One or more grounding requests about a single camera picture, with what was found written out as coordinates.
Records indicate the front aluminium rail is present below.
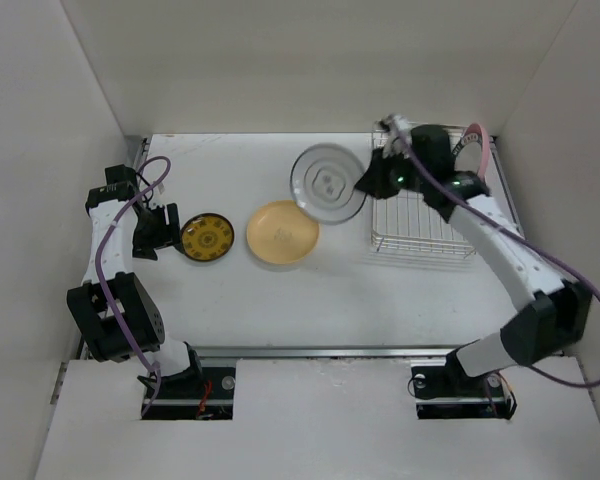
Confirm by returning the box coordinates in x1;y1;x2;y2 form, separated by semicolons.
194;346;454;359

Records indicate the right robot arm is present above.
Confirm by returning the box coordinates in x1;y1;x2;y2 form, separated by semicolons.
355;118;593;394

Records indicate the white patterned plate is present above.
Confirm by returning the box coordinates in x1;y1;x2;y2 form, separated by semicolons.
289;143;366;225

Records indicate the wire dish rack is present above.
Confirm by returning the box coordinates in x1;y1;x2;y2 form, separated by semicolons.
367;127;481;261

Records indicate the yellow wooden plate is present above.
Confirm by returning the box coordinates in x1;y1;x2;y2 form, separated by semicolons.
246;200;320;266

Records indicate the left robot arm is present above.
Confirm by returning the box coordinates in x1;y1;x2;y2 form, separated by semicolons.
66;165;204;397

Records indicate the pink rimmed plate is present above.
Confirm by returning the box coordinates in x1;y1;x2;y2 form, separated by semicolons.
452;123;492;181

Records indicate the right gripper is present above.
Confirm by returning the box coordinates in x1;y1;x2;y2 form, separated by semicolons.
354;144;428;200

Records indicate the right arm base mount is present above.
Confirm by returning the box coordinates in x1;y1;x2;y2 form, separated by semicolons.
407;362;518;421

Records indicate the small brown plate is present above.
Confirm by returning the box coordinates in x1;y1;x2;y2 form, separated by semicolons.
179;213;235;263

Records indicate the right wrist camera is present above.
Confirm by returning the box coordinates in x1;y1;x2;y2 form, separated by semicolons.
376;114;411;154

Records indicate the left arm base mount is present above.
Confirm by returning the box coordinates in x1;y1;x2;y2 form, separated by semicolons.
138;366;236;421

